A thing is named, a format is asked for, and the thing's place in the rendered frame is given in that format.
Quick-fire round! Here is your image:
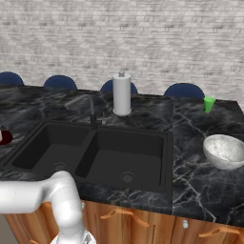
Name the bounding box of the white paper towel roll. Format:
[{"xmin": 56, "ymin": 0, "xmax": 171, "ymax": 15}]
[{"xmin": 112, "ymin": 71, "xmax": 132, "ymax": 117}]

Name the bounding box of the wooden cabinet handle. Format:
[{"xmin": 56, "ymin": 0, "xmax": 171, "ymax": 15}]
[
  {"xmin": 100, "ymin": 208, "xmax": 150, "ymax": 229},
  {"xmin": 198, "ymin": 226, "xmax": 240, "ymax": 239}
]

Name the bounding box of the dark metal tap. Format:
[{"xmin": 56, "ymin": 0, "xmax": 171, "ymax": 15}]
[{"xmin": 64, "ymin": 93, "xmax": 109, "ymax": 130}]

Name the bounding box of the white marble bowl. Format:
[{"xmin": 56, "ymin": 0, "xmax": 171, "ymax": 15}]
[{"xmin": 202, "ymin": 133, "xmax": 244, "ymax": 171}]

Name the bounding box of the wooden cabinet door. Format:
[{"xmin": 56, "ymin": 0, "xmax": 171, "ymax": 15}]
[
  {"xmin": 79, "ymin": 199, "xmax": 176, "ymax": 244},
  {"xmin": 3, "ymin": 201, "xmax": 61, "ymax": 244},
  {"xmin": 170, "ymin": 215, "xmax": 244, "ymax": 244}
]

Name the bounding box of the blue chair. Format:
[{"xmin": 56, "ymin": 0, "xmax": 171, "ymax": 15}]
[
  {"xmin": 163, "ymin": 82, "xmax": 206, "ymax": 100},
  {"xmin": 0, "ymin": 71, "xmax": 25, "ymax": 88},
  {"xmin": 99, "ymin": 78, "xmax": 139, "ymax": 95},
  {"xmin": 43, "ymin": 74, "xmax": 78, "ymax": 92}
]

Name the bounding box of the green cup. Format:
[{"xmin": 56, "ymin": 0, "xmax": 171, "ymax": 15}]
[{"xmin": 203, "ymin": 96, "xmax": 216, "ymax": 114}]

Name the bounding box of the dark red mug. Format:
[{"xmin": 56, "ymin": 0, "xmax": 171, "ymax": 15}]
[{"xmin": 0, "ymin": 128, "xmax": 13, "ymax": 147}]

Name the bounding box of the black double sink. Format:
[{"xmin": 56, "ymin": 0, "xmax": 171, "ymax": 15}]
[{"xmin": 3, "ymin": 119, "xmax": 174, "ymax": 196}]

